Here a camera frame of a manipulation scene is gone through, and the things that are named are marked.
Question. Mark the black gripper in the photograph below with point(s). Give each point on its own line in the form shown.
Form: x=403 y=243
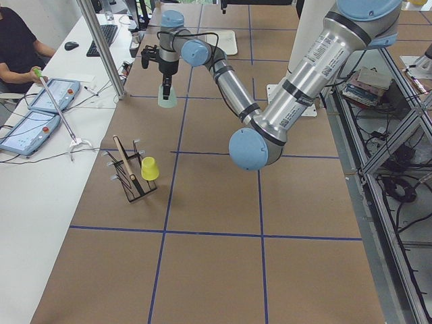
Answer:
x=167 y=68

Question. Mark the green cup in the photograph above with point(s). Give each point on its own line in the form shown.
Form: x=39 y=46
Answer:
x=167 y=101

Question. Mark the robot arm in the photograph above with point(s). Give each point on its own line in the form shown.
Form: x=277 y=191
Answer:
x=348 y=26

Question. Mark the metal cup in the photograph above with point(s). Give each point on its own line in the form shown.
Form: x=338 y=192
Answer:
x=135 y=40

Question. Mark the cream bear tray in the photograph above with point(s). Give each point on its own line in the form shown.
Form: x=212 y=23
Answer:
x=224 y=39

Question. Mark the yellow cup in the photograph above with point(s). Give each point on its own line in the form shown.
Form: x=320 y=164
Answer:
x=149 y=169

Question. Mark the black marker pen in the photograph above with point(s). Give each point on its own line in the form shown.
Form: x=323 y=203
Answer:
x=91 y=91

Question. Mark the black computer mouse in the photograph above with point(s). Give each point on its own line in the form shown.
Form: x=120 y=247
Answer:
x=70 y=45

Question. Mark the upper teach pendant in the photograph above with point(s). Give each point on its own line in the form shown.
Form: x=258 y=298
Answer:
x=63 y=92

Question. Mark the teach pendant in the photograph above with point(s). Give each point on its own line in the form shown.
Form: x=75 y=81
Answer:
x=63 y=92
x=30 y=133

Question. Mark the grabber reaching stick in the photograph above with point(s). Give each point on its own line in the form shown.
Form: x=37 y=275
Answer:
x=76 y=142

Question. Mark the seated person black shirt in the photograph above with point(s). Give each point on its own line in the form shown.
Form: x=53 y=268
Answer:
x=21 y=53

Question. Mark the lower teach pendant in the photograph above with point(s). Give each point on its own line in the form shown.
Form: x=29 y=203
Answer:
x=30 y=133

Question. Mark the stack of books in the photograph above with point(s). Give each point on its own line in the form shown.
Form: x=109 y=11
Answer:
x=366 y=86

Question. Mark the aluminium frame post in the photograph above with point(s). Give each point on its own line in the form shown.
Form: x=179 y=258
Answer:
x=104 y=52

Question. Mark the black wire cup rack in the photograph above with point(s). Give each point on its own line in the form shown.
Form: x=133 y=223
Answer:
x=127 y=165

